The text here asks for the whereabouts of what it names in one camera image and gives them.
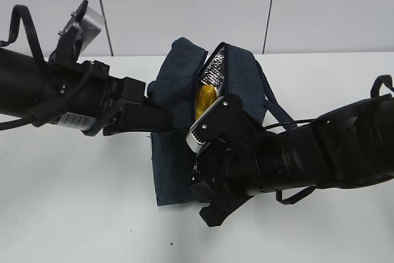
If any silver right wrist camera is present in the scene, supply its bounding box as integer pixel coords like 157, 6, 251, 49
185, 94, 243, 153

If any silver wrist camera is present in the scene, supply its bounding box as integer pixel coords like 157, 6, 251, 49
73, 0, 104, 53
185, 94, 243, 153

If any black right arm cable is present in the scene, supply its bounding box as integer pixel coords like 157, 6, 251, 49
261, 74, 394, 206

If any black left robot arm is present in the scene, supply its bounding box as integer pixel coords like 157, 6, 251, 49
1, 49, 172, 137

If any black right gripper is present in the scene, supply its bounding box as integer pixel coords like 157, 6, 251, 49
190, 138, 262, 227

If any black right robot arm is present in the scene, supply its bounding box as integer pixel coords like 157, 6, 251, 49
187, 94, 393, 227

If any dark blue lunch bag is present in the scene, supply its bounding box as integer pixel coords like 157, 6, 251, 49
148, 38, 296, 206

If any yellow pear-shaped squash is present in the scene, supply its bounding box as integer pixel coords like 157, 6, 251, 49
195, 84, 217, 120

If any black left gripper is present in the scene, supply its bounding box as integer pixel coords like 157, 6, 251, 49
42, 59, 173, 137

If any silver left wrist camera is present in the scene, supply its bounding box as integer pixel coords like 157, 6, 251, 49
73, 0, 104, 53

